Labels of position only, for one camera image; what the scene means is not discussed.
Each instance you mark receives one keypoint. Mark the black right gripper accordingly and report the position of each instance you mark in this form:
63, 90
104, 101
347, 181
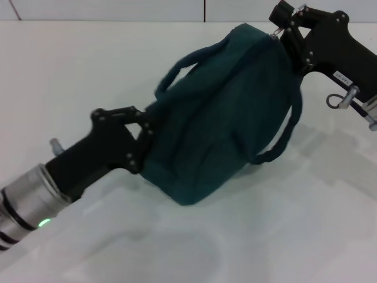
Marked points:
335, 44

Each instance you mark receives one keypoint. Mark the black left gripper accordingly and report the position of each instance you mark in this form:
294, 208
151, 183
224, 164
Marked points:
97, 153

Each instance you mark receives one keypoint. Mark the dark teal insulated bag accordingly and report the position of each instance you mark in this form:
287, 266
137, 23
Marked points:
224, 118

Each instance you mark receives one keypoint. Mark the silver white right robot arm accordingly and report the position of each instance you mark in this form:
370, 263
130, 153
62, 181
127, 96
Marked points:
371, 106

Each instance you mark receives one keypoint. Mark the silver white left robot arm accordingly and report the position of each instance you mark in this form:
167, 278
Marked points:
29, 203

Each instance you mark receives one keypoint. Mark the right gripper silver post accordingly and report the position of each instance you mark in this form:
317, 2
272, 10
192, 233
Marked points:
349, 97

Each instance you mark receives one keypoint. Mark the gripper silver post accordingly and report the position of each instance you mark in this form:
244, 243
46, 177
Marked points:
349, 97
56, 146

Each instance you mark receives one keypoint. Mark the left gripper silver post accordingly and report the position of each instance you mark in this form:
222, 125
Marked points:
56, 146

